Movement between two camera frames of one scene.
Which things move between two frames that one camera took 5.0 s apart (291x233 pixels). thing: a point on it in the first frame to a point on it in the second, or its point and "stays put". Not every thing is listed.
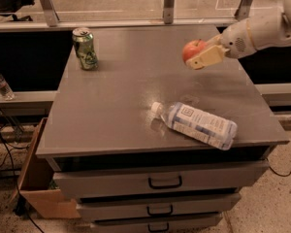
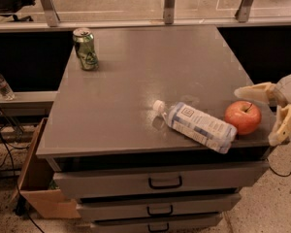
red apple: x=193 y=49 to x=244 y=116
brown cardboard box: x=35 y=185 stays put
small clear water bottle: x=1 y=85 stays put
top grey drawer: x=209 y=177 stays put
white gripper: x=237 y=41 to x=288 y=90
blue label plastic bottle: x=203 y=126 stays put
